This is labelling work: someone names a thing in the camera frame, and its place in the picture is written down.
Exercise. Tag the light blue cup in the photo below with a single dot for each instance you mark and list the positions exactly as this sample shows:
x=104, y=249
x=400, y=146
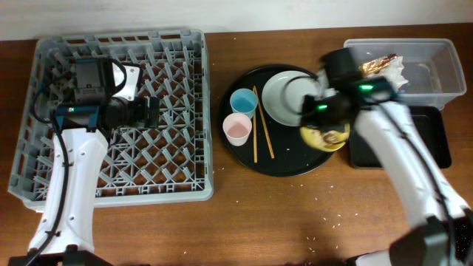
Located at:
x=244, y=101

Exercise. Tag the wooden chopstick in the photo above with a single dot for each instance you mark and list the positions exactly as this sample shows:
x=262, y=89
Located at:
x=267, y=136
x=255, y=147

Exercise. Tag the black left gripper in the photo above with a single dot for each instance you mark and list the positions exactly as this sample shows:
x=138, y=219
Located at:
x=140, y=119

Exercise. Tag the round black tray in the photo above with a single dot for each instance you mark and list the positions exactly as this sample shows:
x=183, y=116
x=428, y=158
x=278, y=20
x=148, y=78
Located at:
x=292, y=155

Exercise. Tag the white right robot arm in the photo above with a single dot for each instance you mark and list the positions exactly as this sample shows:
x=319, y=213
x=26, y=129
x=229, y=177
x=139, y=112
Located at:
x=440, y=220

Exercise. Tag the pink cup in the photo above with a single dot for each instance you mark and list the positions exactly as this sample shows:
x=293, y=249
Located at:
x=237, y=128

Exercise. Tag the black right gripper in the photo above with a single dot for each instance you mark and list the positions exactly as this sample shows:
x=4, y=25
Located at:
x=307, y=117

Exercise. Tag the yellow bowl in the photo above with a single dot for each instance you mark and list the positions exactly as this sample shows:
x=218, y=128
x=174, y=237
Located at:
x=328, y=139

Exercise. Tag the grey plate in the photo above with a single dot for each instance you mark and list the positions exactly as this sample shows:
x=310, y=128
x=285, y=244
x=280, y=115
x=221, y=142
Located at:
x=283, y=95

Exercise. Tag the white tissue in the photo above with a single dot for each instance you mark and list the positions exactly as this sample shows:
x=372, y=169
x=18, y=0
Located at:
x=393, y=73

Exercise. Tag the grey dishwasher rack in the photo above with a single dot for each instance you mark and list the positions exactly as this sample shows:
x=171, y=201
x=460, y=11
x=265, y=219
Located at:
x=145, y=96

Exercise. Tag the clear plastic bin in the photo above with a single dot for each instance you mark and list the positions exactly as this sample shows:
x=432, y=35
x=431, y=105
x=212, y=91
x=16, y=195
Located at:
x=431, y=66

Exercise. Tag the gold foil wrapper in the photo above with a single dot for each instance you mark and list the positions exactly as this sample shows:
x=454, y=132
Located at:
x=376, y=65

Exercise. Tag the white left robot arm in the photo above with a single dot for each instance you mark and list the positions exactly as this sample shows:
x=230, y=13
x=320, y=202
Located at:
x=74, y=184

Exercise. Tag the black rectangular bin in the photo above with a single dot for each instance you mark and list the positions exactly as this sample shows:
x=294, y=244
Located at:
x=429, y=123

